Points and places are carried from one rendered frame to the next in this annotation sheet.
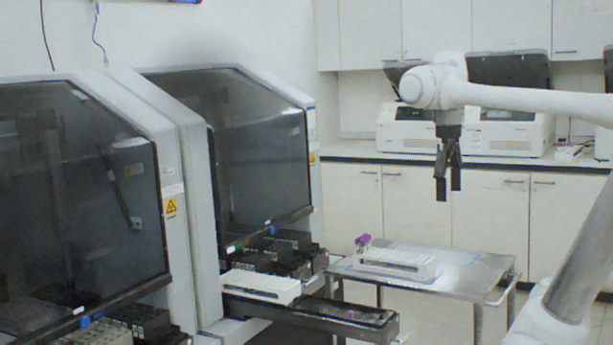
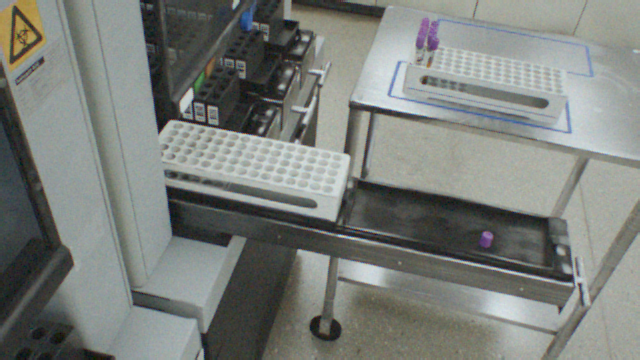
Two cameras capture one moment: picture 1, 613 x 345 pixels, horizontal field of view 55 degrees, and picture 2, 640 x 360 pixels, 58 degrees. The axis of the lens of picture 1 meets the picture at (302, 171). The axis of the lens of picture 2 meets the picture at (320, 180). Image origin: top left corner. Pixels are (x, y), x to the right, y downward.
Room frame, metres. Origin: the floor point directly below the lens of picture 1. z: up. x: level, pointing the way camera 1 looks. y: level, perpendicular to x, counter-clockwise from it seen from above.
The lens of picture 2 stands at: (1.28, 0.35, 1.43)
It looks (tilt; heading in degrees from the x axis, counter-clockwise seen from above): 42 degrees down; 337
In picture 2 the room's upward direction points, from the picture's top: 6 degrees clockwise
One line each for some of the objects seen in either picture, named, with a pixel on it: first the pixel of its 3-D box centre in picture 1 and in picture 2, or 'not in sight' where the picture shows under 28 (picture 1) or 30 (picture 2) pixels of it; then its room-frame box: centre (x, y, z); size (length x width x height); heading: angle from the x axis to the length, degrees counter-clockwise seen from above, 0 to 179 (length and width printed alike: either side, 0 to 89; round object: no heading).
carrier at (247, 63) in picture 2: (283, 253); (250, 56); (2.25, 0.10, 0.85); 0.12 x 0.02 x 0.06; 147
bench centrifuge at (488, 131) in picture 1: (507, 101); not in sight; (4.01, -1.43, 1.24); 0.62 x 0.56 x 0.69; 148
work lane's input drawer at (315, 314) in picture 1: (303, 310); (358, 219); (1.85, 0.03, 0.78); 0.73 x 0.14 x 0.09; 58
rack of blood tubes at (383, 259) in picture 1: (393, 263); (483, 81); (2.07, -0.31, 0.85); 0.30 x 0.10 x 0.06; 56
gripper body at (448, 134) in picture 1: (448, 139); not in sight; (1.68, -0.43, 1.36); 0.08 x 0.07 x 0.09; 148
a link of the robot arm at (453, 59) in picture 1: (445, 76); not in sight; (1.67, -0.42, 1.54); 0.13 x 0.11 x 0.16; 142
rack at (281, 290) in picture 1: (258, 287); (249, 171); (1.94, 0.18, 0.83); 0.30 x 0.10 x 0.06; 58
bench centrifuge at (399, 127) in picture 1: (425, 104); not in sight; (4.31, -0.93, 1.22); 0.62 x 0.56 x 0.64; 146
